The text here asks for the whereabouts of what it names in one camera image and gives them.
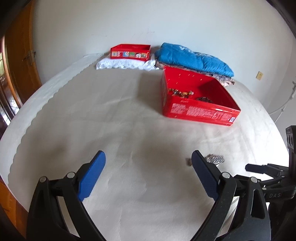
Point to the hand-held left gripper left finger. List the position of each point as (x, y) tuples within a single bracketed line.
[(92, 176)]

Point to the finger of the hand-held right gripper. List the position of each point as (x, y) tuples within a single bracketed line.
[(256, 168)]

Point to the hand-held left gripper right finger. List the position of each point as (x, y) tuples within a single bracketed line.
[(205, 178)]

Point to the red tin box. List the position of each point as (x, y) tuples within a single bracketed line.
[(201, 113)]

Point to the items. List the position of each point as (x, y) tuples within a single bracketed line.
[(182, 93)]

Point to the patterned folded cloth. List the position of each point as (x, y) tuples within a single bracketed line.
[(224, 81)]

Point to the white lace cloth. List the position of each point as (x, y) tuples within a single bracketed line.
[(120, 63)]

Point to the blue quilted blanket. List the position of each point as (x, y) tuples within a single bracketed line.
[(196, 60)]

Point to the red tin lid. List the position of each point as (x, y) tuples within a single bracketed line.
[(129, 54)]

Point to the wooden door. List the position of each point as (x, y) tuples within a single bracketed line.
[(20, 58)]

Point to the yellow wall socket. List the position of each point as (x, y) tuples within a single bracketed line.
[(259, 75)]

